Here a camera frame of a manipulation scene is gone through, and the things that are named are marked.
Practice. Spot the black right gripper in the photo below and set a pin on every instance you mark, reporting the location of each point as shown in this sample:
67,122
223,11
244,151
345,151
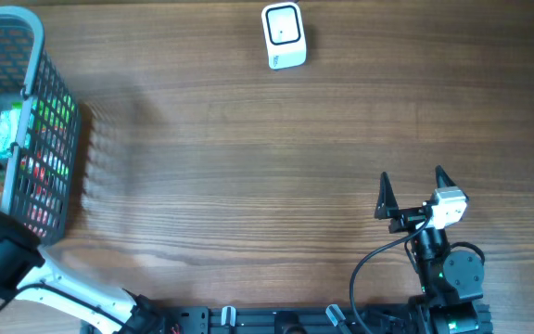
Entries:
406,217

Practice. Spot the green snack bag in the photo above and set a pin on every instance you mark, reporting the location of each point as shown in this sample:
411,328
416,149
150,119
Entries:
9,125

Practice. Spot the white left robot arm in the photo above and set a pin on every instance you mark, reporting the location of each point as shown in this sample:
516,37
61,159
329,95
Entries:
28,273

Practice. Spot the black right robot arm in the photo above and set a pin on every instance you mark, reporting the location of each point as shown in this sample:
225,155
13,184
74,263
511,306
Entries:
450,274

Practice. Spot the white barcode scanner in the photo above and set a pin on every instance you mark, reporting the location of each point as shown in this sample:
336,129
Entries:
284,35

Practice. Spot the dark grey plastic basket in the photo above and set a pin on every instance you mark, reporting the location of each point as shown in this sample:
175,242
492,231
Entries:
38,173

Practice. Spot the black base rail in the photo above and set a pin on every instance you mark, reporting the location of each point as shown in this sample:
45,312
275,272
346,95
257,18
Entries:
380,318

